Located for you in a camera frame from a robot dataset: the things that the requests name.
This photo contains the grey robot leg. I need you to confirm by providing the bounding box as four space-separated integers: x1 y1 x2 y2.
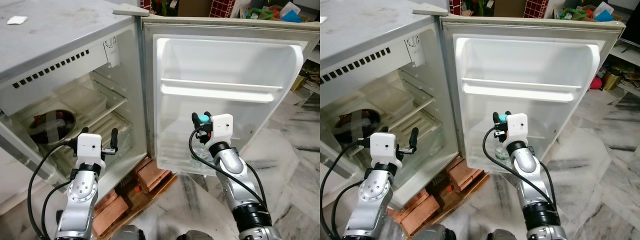
414 224 457 240
110 225 147 240
175 230 212 240
486 229 522 240

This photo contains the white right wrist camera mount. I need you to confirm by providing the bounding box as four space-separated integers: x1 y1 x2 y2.
210 113 235 146
505 112 529 147

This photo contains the teal paper sheet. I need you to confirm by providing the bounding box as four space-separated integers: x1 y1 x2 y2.
280 2 303 23
593 1 616 22

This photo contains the grey left robot leg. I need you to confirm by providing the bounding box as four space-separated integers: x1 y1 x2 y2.
110 225 147 240
414 224 457 240

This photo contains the black television screen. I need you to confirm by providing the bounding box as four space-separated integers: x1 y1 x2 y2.
620 5 640 47

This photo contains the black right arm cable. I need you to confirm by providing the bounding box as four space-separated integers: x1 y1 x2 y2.
188 129 273 221
482 127 560 216

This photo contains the long black left arm cable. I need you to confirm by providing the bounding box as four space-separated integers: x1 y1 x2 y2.
320 139 372 240
26 139 78 240

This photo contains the orange clay brick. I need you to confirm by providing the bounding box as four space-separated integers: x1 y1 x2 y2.
395 192 442 237
134 157 173 195
446 156 485 193
92 192 132 238

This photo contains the clear glass fridge shelf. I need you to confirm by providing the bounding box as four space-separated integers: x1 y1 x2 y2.
330 75 435 128
12 75 128 132

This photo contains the dark covered bowl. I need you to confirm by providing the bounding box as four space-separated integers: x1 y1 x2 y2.
27 110 77 146
337 109 382 143

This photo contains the clear fridge crisper drawer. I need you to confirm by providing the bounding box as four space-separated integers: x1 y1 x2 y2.
47 111 135 168
360 110 445 166

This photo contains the white mini fridge body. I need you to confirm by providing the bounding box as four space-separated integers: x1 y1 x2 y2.
0 0 151 190
320 0 458 210

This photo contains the short black left arm cable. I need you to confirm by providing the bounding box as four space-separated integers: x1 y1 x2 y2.
41 180 73 240
331 180 366 240

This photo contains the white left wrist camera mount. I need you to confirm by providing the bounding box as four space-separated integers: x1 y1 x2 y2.
76 132 107 162
369 132 404 166

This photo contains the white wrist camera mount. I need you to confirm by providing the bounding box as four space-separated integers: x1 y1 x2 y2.
369 132 404 166
76 132 107 162
505 112 529 147
210 113 235 146

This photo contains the white mini fridge door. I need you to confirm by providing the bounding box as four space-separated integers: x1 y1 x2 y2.
141 15 321 177
440 14 624 175

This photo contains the grey right robot leg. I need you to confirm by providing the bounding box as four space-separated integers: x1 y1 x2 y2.
486 229 522 240
175 230 212 240

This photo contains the clear bottle with teal cap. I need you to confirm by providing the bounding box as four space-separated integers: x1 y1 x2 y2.
492 113 512 162
190 113 215 168

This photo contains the brown cardboard panel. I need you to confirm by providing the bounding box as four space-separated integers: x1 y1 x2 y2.
177 0 211 18
492 0 526 18

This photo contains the gold tin can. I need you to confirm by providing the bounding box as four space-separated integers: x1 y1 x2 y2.
602 68 623 92
291 70 311 92

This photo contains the white door shelf rail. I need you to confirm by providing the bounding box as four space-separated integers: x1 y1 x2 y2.
460 76 584 104
159 77 284 104

